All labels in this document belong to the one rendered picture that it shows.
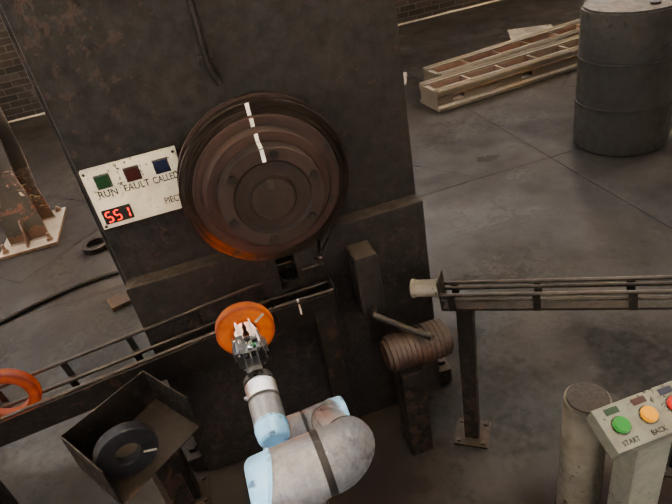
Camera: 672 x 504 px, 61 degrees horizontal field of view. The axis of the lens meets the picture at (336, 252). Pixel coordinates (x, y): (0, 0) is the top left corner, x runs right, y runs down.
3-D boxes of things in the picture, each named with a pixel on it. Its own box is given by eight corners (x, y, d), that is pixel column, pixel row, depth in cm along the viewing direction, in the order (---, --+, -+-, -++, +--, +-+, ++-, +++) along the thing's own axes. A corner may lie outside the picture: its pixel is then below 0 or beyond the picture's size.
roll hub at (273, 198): (233, 250, 159) (203, 157, 144) (329, 221, 163) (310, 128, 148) (236, 260, 154) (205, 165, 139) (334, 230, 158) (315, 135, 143)
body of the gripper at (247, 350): (258, 326, 142) (270, 366, 134) (265, 346, 148) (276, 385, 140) (228, 336, 141) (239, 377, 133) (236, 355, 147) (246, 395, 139)
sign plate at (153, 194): (104, 227, 165) (79, 170, 155) (193, 201, 169) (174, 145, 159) (104, 230, 163) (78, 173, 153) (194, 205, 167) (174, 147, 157)
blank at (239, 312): (248, 357, 160) (250, 365, 157) (203, 332, 153) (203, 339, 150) (285, 318, 157) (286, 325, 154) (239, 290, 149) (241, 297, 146)
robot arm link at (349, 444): (379, 410, 98) (335, 385, 146) (319, 435, 96) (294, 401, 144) (403, 476, 97) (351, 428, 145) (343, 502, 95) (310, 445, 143)
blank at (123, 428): (88, 477, 144) (92, 486, 142) (96, 426, 139) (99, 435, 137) (150, 463, 153) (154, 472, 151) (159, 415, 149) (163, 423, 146)
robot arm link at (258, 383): (281, 400, 138) (248, 411, 136) (276, 384, 141) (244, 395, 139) (276, 384, 132) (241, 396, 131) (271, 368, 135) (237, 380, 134)
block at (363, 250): (354, 302, 198) (343, 244, 185) (376, 295, 199) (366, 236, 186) (364, 320, 189) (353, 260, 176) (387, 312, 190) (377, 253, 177)
